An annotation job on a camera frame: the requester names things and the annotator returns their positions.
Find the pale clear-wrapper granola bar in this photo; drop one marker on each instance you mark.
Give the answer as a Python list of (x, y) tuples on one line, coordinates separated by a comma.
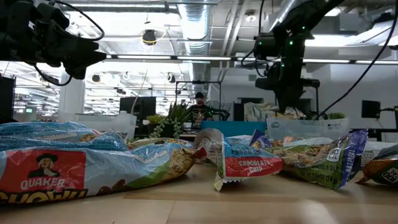
[(308, 142)]

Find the small black monitor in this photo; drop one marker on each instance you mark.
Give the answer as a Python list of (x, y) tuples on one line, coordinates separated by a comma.
[(370, 109)]

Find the Quaker Chewy bar wrapper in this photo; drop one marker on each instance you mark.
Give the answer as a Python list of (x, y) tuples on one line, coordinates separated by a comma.
[(93, 168)]

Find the black plant pot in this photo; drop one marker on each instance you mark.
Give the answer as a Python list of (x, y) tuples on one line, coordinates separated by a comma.
[(168, 132)]

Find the blue wrapper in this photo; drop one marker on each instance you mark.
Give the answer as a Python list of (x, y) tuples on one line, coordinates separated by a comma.
[(109, 143)]

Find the patterned cloth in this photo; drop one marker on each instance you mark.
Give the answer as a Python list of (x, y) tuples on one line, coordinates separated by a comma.
[(261, 112)]

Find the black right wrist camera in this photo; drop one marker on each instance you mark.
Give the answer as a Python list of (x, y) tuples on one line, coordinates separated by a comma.
[(265, 46)]

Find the teal plastic bin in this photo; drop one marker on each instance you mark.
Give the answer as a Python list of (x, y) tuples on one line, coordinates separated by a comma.
[(236, 128)]

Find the spiky green succulent plant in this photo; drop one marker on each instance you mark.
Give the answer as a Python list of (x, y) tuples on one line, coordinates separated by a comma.
[(178, 113)]

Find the black metal frame stand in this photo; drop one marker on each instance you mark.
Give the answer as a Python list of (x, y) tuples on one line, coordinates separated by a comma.
[(199, 82), (317, 102)]

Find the white wrapper granola bar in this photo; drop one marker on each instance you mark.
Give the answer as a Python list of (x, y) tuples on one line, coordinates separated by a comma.
[(377, 149)]

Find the purple and yellow granola bar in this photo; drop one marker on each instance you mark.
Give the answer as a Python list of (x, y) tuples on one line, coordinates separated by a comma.
[(259, 141)]

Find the green and purple granola bar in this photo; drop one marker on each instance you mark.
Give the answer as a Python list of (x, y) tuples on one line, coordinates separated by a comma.
[(311, 161)]

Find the black low bench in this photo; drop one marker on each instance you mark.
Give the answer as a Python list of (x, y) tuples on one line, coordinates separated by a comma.
[(385, 132)]

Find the small yellow-green succulent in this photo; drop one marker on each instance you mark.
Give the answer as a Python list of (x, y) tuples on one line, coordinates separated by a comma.
[(155, 118)]

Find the clear plastic bin with label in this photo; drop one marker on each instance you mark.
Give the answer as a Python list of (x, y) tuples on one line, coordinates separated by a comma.
[(311, 129)]

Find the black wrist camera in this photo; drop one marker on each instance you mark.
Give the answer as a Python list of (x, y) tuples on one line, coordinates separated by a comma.
[(54, 15), (265, 46)]

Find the dark brown granola bar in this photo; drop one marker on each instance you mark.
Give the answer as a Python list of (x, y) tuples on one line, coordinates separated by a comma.
[(385, 171)]

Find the chocolate chip granola bar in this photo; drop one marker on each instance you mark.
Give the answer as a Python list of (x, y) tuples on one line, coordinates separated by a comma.
[(248, 166)]

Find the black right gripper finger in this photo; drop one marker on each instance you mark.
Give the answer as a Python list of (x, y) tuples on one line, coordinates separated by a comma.
[(283, 101), (295, 99)]

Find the black computer monitor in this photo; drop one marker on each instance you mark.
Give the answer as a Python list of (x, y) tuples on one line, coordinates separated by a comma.
[(138, 107)]

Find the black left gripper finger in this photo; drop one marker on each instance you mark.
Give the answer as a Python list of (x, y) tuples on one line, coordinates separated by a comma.
[(74, 45), (79, 63)]

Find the white column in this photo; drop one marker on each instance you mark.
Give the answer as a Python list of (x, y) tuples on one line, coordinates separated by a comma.
[(71, 93)]

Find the tall black panel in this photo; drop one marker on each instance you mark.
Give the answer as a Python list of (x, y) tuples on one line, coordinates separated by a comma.
[(7, 99)]

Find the small green plant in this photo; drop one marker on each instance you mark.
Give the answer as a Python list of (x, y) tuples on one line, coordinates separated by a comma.
[(335, 115)]

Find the background black robot arm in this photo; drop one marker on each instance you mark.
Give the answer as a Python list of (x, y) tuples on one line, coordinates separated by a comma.
[(222, 114)]

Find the yellow-green granola bar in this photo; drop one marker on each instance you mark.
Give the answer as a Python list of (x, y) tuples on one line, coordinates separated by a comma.
[(161, 142)]

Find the trailing bead succulent plant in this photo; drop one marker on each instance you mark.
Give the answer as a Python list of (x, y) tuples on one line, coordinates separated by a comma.
[(158, 130)]

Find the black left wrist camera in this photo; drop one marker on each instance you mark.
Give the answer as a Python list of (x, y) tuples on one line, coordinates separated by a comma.
[(54, 15)]

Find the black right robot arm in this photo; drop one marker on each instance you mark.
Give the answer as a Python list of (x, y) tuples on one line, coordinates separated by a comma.
[(311, 12)]

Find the person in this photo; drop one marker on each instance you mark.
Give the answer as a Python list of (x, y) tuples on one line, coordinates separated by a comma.
[(199, 110)]

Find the black ceiling-mounted device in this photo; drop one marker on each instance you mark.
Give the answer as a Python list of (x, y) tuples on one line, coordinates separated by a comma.
[(149, 36)]

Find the slanted silver ceiling duct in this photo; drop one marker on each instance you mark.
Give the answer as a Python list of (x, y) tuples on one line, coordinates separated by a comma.
[(280, 11)]

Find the long ceiling light strip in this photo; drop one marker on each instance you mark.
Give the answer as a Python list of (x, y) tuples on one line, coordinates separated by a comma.
[(202, 58)]

